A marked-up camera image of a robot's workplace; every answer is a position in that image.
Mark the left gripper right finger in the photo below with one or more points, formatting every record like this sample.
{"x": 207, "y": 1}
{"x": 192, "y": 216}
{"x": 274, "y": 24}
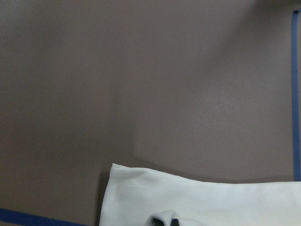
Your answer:
{"x": 174, "y": 222}

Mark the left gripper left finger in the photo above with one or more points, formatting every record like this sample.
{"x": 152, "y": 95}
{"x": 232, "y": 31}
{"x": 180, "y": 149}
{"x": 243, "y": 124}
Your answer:
{"x": 157, "y": 222}

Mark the cream long-sleeve cat shirt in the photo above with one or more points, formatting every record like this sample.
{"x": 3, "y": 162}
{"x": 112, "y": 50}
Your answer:
{"x": 134, "y": 196}

